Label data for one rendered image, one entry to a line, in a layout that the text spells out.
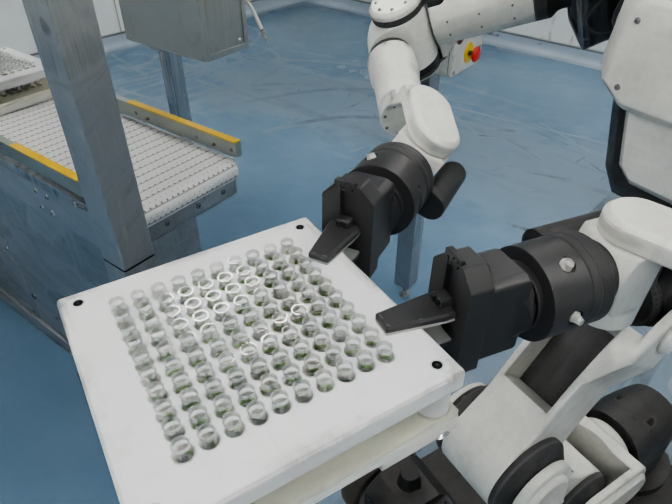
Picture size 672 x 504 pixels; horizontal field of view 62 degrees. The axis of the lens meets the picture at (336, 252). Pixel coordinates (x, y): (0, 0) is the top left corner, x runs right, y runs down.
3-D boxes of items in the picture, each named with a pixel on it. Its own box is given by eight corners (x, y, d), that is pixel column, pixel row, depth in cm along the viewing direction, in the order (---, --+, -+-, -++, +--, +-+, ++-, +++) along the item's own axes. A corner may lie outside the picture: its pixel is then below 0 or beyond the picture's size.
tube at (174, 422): (179, 484, 41) (157, 421, 37) (196, 475, 42) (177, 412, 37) (185, 498, 40) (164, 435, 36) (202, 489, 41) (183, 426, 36)
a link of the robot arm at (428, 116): (422, 135, 64) (404, 64, 72) (382, 186, 70) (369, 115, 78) (467, 151, 67) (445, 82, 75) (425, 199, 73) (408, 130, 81)
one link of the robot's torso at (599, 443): (559, 429, 130) (573, 392, 122) (635, 499, 117) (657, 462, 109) (493, 471, 122) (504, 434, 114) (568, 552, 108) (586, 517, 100)
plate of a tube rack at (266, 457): (61, 316, 49) (53, 298, 48) (306, 230, 59) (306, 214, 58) (141, 566, 32) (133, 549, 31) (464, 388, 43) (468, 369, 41)
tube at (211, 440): (210, 492, 41) (192, 428, 36) (227, 483, 41) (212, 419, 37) (217, 506, 40) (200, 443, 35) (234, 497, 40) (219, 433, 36)
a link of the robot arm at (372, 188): (393, 194, 51) (434, 143, 60) (300, 170, 55) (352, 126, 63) (384, 298, 59) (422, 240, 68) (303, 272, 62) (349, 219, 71)
